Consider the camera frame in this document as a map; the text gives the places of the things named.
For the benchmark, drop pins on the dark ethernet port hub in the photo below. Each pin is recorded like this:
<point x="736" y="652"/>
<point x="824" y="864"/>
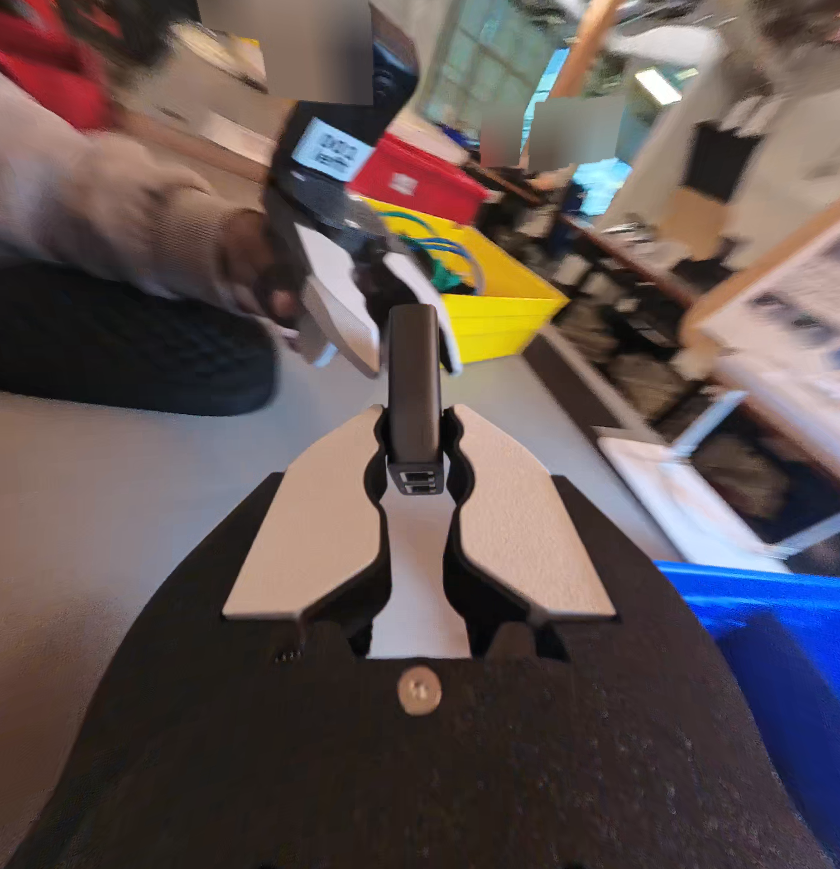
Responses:
<point x="413" y="380"/>

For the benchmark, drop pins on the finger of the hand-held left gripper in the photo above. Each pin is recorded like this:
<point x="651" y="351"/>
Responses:
<point x="430" y="292"/>
<point x="338" y="319"/>

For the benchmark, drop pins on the person's left forearm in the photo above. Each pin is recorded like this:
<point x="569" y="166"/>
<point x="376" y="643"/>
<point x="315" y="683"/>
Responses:
<point x="87" y="197"/>

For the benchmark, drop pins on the wooden-edged poster board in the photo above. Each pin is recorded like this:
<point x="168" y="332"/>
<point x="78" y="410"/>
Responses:
<point x="786" y="319"/>

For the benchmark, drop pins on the ceiling light panel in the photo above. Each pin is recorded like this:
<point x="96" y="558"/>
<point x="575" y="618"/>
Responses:
<point x="657" y="86"/>

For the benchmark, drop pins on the person's left hand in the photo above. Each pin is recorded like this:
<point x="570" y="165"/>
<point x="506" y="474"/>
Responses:
<point x="250" y="258"/>

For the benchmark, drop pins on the wooden beam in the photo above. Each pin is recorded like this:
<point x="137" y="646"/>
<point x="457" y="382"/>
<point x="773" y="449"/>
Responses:
<point x="586" y="47"/>

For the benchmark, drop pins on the long brown table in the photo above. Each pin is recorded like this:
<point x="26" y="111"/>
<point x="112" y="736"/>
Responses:
<point x="630" y="258"/>

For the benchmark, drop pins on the blue plastic bin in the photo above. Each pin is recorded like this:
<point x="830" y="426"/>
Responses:
<point x="786" y="665"/>

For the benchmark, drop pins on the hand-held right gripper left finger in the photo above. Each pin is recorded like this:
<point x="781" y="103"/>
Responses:
<point x="311" y="529"/>

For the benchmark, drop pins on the tan wooden chair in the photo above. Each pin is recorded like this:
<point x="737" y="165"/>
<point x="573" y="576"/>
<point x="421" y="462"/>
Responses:
<point x="695" y="224"/>

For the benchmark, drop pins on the red plastic bin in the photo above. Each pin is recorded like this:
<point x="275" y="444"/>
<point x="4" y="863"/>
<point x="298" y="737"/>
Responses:
<point x="420" y="176"/>

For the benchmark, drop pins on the white metal frame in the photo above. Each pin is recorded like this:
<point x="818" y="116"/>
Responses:
<point x="671" y="489"/>

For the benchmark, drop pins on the yellow plastic bin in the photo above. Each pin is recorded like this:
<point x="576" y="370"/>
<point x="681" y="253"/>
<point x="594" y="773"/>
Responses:
<point x="508" y="312"/>

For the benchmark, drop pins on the black textured pad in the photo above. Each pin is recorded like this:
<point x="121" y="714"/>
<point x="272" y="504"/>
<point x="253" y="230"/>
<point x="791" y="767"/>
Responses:
<point x="121" y="339"/>

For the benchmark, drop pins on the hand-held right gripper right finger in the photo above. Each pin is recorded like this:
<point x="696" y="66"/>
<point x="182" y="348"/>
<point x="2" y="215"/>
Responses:
<point x="521" y="529"/>

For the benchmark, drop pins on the red cloth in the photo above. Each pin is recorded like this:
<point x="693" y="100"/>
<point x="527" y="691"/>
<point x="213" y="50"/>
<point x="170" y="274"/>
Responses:
<point x="39" y="61"/>

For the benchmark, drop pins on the black chair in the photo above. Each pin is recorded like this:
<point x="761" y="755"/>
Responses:
<point x="722" y="159"/>

